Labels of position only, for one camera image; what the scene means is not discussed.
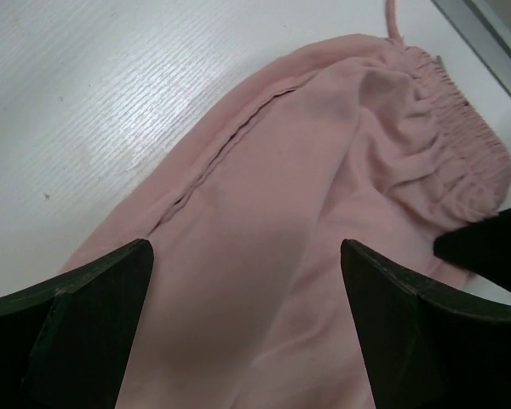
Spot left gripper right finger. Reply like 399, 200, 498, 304
341, 239, 511, 408

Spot aluminium side rail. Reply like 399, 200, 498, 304
433, 0, 511, 97

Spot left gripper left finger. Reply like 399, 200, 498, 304
0, 239, 154, 409

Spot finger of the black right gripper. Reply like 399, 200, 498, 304
433, 208, 511, 293

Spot pink trousers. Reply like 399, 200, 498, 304
65, 1, 511, 408

